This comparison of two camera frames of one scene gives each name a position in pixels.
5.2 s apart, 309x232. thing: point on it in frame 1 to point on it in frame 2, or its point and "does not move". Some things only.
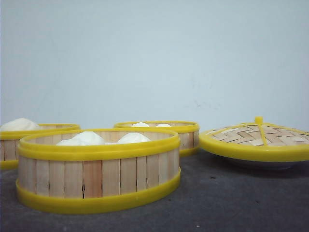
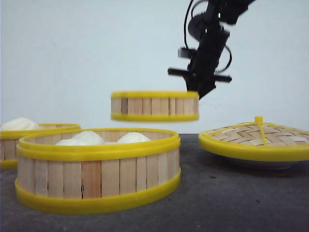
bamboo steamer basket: [91, 179] does not move
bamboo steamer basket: [9, 141] does not move
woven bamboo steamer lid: [258, 141] does not move
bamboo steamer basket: [187, 132] to [155, 106]
